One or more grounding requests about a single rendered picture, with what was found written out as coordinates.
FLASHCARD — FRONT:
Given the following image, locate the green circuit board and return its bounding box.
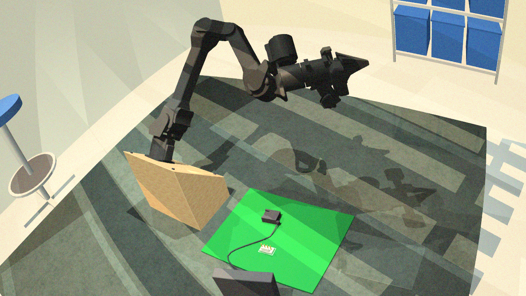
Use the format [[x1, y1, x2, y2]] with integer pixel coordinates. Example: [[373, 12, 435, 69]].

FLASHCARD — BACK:
[[201, 188, 355, 294]]

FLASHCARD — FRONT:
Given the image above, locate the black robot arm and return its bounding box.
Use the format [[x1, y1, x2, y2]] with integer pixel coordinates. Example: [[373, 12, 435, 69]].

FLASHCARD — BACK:
[[145, 17, 341, 164]]

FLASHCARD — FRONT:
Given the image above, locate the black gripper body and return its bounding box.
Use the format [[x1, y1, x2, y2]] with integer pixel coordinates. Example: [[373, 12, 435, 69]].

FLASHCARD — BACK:
[[300, 46, 349, 96]]

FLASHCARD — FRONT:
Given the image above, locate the black cable with dark grey plug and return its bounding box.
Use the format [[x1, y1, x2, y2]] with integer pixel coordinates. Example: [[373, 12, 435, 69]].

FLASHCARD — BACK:
[[227, 209, 281, 270]]

